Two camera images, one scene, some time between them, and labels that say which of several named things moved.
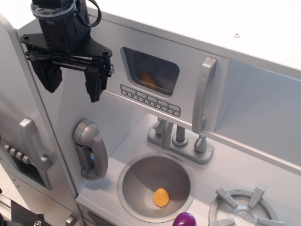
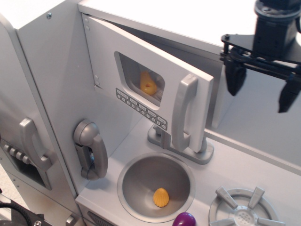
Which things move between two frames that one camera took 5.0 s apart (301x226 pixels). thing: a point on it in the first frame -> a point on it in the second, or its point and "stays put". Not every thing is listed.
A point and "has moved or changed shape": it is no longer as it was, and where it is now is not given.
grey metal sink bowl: [141, 176] stays put
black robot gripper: [67, 39] -> [272, 51]
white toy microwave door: [157, 72] has moved or changed shape
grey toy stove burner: [242, 207] stays put
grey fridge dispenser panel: [19, 160] stays put
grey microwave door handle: [203, 110] -> [187, 91]
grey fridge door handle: [27, 128] stays put
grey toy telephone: [91, 150] stays put
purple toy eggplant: [184, 219] stays put
